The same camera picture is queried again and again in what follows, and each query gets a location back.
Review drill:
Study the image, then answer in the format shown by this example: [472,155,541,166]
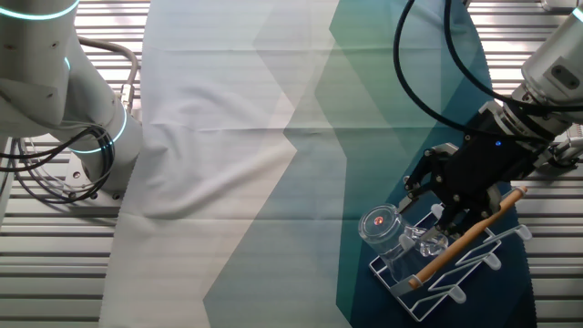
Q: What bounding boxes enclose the clear plastic cup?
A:
[357,203,450,282]

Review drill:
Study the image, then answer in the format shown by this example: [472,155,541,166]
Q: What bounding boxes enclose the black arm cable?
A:
[393,0,479,138]

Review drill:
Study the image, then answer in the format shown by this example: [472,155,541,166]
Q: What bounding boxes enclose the black cable with plug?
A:
[444,0,583,115]

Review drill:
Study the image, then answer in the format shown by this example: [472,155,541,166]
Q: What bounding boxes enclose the black base cable bundle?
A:
[0,125,117,205]

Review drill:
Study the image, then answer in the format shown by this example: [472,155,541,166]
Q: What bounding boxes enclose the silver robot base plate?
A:
[63,154,127,201]

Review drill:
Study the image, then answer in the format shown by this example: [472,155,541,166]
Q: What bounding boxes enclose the teal white gradient tablecloth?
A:
[99,0,538,328]

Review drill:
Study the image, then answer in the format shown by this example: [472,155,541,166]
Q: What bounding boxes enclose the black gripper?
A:
[396,107,544,239]

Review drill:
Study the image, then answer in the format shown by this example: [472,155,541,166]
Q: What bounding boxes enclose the white wire cup rack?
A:
[367,185,533,323]

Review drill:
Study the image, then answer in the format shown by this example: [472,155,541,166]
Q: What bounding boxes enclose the grey conduit hose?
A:
[77,36,140,113]

